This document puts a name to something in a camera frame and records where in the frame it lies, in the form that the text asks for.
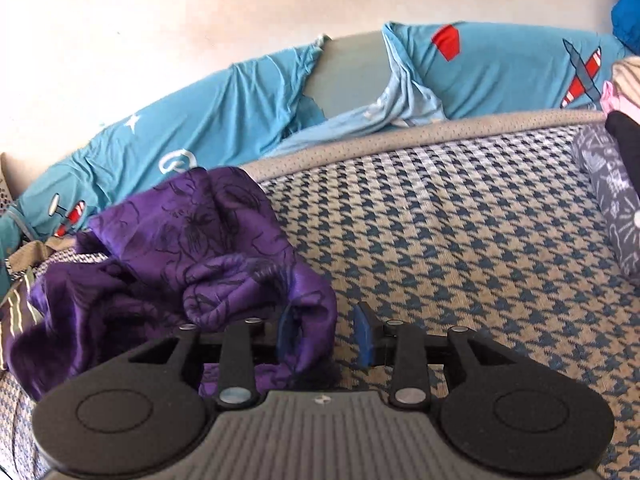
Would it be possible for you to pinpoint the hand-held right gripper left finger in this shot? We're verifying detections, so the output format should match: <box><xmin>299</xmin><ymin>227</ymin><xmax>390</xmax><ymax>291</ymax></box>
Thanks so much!
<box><xmin>127</xmin><ymin>309</ymin><xmax>304</xmax><ymax>408</ymax></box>

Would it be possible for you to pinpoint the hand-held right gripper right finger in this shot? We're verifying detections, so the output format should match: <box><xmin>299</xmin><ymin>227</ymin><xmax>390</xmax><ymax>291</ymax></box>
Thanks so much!
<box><xmin>351</xmin><ymin>302</ymin><xmax>508</xmax><ymax>408</ymax></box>

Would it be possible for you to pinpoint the purple floral shirt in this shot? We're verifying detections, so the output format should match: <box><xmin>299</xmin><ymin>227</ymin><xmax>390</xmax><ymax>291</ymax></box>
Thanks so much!
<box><xmin>7</xmin><ymin>166</ymin><xmax>339</xmax><ymax>402</ymax></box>

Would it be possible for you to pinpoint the houndstooth sofa cover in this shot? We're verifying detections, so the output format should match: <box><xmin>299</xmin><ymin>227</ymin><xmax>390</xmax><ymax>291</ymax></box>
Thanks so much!
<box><xmin>0</xmin><ymin>109</ymin><xmax>640</xmax><ymax>480</ymax></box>

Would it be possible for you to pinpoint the blue cover with white script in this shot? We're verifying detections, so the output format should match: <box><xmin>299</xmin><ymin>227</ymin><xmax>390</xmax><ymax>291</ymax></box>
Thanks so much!
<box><xmin>10</xmin><ymin>41</ymin><xmax>327</xmax><ymax>242</ymax></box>

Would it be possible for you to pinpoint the grey sofa back cushion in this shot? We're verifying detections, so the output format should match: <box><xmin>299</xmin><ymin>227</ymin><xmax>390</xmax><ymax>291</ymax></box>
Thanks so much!
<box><xmin>304</xmin><ymin>30</ymin><xmax>397</xmax><ymax>117</ymax></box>

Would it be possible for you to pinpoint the green brown striped folded garment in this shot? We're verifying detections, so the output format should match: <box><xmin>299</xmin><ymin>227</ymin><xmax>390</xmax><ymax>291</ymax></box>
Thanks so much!
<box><xmin>0</xmin><ymin>269</ymin><xmax>45</xmax><ymax>372</ymax></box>

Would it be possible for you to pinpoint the grey floral garment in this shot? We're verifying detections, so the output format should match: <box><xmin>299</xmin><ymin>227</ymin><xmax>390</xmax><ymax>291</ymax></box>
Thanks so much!
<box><xmin>571</xmin><ymin>124</ymin><xmax>640</xmax><ymax>277</ymax></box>

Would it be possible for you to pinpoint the teal cover with yellow triangles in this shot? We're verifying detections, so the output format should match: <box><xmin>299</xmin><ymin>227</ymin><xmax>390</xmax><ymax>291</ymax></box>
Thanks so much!
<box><xmin>0</xmin><ymin>199</ymin><xmax>32</xmax><ymax>292</ymax></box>

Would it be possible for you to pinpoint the blue airplane cover pale lining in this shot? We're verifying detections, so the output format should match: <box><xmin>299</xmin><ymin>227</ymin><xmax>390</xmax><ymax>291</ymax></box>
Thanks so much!
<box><xmin>270</xmin><ymin>21</ymin><xmax>630</xmax><ymax>157</ymax></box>

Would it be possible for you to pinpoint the black garment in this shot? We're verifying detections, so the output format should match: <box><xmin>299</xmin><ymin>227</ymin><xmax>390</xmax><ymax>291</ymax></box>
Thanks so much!
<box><xmin>604</xmin><ymin>109</ymin><xmax>640</xmax><ymax>188</ymax></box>

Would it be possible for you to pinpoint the pink garment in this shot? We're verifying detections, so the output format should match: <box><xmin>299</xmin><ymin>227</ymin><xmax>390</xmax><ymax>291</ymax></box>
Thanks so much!
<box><xmin>599</xmin><ymin>79</ymin><xmax>627</xmax><ymax>117</ymax></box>

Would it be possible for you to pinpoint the cream garment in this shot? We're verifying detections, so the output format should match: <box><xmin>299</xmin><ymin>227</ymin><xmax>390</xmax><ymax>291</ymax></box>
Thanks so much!
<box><xmin>611</xmin><ymin>56</ymin><xmax>640</xmax><ymax>112</ymax></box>

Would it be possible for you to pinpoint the blue jacket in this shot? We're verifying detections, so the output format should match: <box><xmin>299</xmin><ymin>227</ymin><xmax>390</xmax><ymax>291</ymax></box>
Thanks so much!
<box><xmin>596</xmin><ymin>0</ymin><xmax>640</xmax><ymax>55</ymax></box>

